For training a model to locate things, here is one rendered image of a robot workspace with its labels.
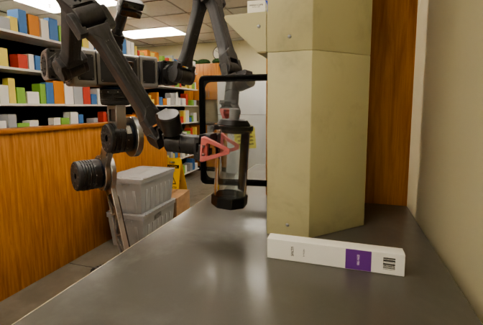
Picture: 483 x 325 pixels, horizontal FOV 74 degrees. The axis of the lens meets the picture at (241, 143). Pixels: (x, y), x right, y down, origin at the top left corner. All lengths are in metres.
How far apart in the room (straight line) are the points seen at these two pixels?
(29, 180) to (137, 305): 2.21
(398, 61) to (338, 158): 0.45
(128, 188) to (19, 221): 0.83
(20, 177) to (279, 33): 2.24
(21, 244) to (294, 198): 2.28
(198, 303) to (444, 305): 0.42
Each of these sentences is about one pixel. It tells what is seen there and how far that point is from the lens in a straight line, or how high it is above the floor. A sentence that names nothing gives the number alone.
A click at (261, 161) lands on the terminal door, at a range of 1.14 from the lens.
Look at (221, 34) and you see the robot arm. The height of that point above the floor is 1.57.
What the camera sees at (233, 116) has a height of 1.25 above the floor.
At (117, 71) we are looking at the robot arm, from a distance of 0.98.
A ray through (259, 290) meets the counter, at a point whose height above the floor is 0.94.
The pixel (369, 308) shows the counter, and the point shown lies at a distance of 0.63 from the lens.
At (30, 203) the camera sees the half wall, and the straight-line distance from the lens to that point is 2.79.
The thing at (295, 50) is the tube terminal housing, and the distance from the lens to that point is 0.82.
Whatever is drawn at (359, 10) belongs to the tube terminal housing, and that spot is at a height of 1.52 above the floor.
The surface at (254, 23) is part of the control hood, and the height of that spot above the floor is 1.48.
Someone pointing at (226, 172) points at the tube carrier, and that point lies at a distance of 0.85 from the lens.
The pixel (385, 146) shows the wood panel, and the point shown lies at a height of 1.14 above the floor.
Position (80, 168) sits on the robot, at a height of 0.94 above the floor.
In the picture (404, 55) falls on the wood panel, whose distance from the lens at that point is 1.19.
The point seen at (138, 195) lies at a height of 0.51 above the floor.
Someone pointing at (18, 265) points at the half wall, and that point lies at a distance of 2.85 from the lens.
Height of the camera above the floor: 1.27
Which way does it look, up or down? 6 degrees down
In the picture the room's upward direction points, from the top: straight up
